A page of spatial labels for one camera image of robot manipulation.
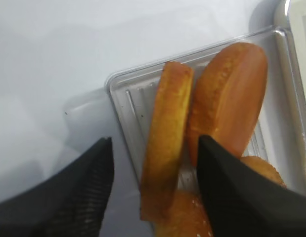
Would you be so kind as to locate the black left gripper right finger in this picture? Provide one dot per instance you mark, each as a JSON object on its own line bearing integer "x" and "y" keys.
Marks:
{"x": 242, "y": 203}

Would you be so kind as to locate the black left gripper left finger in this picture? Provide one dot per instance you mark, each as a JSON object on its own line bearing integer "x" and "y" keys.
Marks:
{"x": 72, "y": 203}

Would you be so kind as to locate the plain bottom bun half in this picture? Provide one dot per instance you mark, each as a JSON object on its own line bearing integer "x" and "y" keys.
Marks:
{"x": 165, "y": 141}

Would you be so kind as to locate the sesame top bun right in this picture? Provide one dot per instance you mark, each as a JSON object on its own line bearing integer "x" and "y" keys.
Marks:
{"x": 263, "y": 168}

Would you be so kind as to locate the smooth brown bun half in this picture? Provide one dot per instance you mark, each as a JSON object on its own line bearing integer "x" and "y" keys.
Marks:
{"x": 228, "y": 98}

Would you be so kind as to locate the white serving tray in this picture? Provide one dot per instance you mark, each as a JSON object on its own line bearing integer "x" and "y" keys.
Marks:
{"x": 291, "y": 14}

